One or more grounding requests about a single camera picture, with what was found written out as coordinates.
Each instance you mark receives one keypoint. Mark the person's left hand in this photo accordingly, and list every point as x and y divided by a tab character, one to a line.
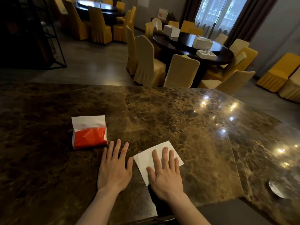
113	172

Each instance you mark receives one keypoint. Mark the person's right hand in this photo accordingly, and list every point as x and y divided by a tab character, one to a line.
166	181

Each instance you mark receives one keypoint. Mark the person's left little finger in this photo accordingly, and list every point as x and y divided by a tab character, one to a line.
104	155

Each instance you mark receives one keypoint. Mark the person's left thumb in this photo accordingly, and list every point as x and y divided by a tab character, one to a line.
130	164

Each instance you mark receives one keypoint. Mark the person's right little finger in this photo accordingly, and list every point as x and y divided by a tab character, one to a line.
177	165

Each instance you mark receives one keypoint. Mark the person's right thumb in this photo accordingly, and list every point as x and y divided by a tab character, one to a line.
151	175

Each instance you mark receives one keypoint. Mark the person's left middle finger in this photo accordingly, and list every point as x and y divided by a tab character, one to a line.
117	149

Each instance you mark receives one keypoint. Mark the person's right middle finger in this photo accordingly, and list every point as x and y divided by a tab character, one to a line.
165	158

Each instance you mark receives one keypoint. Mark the white paper napkin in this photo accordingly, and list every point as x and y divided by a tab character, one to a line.
145	161

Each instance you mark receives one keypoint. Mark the person's left forearm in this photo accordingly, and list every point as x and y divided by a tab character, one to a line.
100	208

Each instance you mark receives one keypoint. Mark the person's right forearm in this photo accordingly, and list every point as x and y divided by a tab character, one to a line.
187	212

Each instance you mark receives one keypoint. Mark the orange and white tissue packet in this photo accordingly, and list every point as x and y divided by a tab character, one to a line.
90	137

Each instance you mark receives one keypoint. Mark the group of cream covered chairs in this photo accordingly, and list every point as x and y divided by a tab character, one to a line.
150	65

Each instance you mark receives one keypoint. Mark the clear glass dish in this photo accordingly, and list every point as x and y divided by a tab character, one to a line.
277	189

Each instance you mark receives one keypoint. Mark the flat white box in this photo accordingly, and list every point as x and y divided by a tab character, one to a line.
206	55

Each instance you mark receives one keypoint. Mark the dark round dining table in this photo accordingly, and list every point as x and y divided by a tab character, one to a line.
185	48

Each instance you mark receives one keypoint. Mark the group of yellow covered chairs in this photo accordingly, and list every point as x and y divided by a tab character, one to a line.
99	28

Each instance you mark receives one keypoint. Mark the yellow covered chair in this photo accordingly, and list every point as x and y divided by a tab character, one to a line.
279	72

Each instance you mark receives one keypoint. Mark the cream covered chair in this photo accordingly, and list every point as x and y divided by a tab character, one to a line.
291	87

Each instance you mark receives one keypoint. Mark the dark round table glass top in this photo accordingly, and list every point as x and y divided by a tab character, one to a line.
100	8

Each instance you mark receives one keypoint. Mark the black metal shelf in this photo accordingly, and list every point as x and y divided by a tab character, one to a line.
30	32

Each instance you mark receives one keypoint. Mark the white and red sign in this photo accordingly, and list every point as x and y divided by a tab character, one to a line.
163	14

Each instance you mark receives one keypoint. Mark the dark brown curtain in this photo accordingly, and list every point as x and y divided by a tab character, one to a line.
250	18
188	9

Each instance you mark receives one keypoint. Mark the white sheer curtain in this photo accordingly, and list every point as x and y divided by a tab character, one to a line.
219	15

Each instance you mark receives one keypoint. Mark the white paper wall notice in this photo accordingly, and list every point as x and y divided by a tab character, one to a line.
143	2

